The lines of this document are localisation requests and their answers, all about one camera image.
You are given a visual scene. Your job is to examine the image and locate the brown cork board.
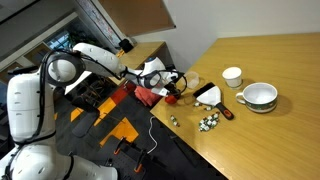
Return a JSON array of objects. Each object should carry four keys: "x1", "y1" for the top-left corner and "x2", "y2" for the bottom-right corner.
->
[{"x1": 98, "y1": 0, "x2": 177, "y2": 38}]

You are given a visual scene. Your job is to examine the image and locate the small black desk object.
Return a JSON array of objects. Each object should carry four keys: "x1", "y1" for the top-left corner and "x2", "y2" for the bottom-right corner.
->
[{"x1": 118, "y1": 38, "x2": 135, "y2": 54}]

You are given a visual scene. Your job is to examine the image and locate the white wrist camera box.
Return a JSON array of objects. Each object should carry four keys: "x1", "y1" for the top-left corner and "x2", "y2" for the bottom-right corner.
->
[{"x1": 151, "y1": 87, "x2": 168, "y2": 98}]

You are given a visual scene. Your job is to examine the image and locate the orange plastic lid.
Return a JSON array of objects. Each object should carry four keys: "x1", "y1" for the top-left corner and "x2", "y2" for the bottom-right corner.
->
[{"x1": 165, "y1": 94, "x2": 178, "y2": 105}]

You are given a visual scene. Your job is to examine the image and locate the thin white cord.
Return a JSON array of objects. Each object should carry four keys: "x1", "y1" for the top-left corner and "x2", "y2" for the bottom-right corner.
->
[{"x1": 146, "y1": 115, "x2": 159, "y2": 155}]

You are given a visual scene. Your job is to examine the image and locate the black clamp orange handle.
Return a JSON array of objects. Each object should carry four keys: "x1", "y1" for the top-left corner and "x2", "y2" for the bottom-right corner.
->
[
  {"x1": 113, "y1": 136, "x2": 128, "y2": 156},
  {"x1": 133, "y1": 149, "x2": 148, "y2": 174}
]

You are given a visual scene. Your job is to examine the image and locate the white trapezoid panel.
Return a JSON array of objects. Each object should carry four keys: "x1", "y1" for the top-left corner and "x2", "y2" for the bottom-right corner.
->
[{"x1": 64, "y1": 79, "x2": 88, "y2": 95}]

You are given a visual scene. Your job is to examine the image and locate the clear plastic bowl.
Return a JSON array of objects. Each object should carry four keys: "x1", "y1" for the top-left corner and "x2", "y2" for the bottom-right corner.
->
[{"x1": 184, "y1": 70, "x2": 200, "y2": 90}]

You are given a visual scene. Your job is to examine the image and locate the white mug green band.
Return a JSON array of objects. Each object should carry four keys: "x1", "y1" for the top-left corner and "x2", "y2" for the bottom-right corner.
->
[{"x1": 235, "y1": 82, "x2": 279, "y2": 114}]

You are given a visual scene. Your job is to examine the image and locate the small white paper cup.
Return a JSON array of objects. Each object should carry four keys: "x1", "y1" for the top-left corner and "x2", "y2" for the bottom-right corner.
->
[{"x1": 221, "y1": 66, "x2": 243, "y2": 90}]

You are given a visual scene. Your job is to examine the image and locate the salmon pink cloth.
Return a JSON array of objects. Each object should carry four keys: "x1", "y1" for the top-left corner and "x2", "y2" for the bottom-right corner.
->
[{"x1": 134, "y1": 84, "x2": 166, "y2": 108}]

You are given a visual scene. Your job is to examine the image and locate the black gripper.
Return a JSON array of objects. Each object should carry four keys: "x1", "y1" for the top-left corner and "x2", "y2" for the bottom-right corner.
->
[{"x1": 164, "y1": 79, "x2": 183, "y2": 100}]

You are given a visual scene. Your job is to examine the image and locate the white hand brush black bristles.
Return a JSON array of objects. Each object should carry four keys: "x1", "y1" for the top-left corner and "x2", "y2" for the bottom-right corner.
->
[{"x1": 192, "y1": 82, "x2": 235, "y2": 121}]

